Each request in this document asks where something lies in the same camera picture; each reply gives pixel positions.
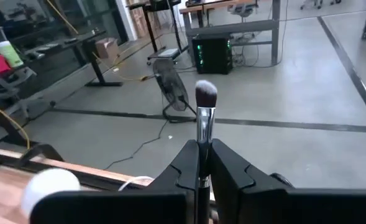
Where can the cardboard box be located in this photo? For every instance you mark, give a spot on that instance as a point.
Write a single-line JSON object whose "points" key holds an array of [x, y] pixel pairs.
{"points": [[107, 48]]}

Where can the brass table lamp with bulb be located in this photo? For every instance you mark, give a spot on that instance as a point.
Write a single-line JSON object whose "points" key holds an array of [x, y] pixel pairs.
{"points": [[50, 189]]}

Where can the black computer tower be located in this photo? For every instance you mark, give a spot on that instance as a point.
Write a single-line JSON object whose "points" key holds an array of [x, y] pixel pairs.
{"points": [[212, 54]]}

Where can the green canister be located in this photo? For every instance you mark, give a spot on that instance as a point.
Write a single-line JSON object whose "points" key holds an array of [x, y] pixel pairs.
{"points": [[8, 54]]}

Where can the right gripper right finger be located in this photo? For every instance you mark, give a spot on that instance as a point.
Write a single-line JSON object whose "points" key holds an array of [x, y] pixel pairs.
{"points": [[229, 174]]}

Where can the black rolling desk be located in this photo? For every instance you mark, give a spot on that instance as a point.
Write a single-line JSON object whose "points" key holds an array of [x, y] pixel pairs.
{"points": [[167, 53]]}

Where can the brown wooden stack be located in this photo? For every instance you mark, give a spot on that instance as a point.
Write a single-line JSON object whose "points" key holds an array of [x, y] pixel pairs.
{"points": [[140, 20]]}

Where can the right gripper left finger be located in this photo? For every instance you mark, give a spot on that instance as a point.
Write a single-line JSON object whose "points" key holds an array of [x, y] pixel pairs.
{"points": [[189, 168]]}

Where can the grey office chair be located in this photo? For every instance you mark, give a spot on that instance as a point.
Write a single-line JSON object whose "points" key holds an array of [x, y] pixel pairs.
{"points": [[11, 82]]}

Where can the thick black silver-ferrule paintbrush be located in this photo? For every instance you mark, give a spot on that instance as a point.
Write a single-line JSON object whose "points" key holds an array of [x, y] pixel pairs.
{"points": [[205, 124]]}

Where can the long black desk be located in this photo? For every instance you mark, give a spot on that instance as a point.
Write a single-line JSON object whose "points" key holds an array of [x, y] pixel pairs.
{"points": [[89, 53]]}

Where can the black floor fan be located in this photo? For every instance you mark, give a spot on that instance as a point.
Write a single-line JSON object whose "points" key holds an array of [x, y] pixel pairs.
{"points": [[171, 84]]}

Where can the black frame clamp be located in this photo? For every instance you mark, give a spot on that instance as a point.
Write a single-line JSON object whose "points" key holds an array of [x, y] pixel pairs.
{"points": [[41, 149]]}

